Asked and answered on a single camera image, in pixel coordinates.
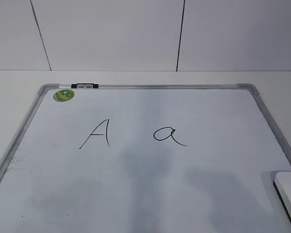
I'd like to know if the round green sticker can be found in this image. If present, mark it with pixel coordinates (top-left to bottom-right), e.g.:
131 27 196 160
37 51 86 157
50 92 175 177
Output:
53 89 75 102

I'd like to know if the white board with aluminium frame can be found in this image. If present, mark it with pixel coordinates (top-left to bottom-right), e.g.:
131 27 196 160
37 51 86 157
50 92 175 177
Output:
0 84 291 233

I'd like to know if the white whiteboard eraser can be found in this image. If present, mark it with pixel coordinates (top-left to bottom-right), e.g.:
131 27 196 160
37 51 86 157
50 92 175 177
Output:
273 171 291 233

